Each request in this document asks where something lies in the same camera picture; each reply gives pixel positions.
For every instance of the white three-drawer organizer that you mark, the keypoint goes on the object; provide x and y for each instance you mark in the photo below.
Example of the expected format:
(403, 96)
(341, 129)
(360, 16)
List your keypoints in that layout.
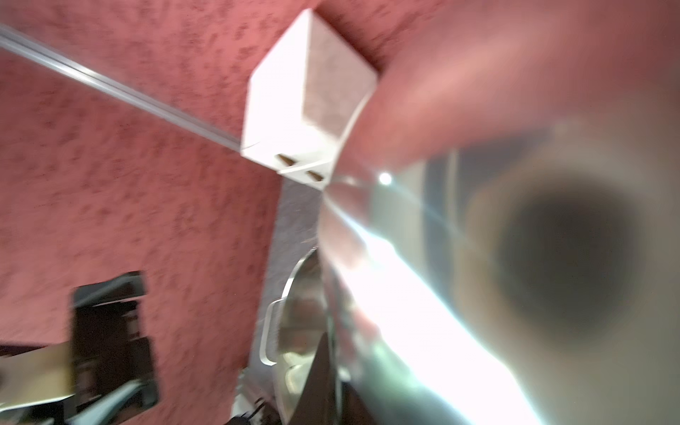
(303, 99)

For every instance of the stainless steel pot lid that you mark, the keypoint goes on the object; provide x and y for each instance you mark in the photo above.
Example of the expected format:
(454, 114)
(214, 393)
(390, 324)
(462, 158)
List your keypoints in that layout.
(500, 237)

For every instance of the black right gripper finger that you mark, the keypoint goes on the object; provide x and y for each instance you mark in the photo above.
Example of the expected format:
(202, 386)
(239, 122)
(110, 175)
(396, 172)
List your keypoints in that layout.
(317, 403)

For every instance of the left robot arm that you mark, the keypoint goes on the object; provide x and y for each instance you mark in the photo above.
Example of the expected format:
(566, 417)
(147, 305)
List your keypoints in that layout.
(104, 373)

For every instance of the aluminium corner post left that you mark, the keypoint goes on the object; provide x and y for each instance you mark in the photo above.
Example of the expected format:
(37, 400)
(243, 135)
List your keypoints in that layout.
(41, 54)

